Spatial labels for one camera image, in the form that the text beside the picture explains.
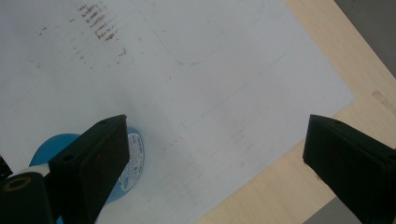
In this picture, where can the white table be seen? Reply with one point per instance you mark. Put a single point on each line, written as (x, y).
(202, 93)

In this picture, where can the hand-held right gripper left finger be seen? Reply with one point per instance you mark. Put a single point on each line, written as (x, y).
(90, 161)

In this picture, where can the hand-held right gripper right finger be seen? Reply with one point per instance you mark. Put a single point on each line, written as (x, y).
(351, 161)

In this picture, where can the blue plastic bottle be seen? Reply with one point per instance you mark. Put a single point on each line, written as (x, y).
(135, 155)

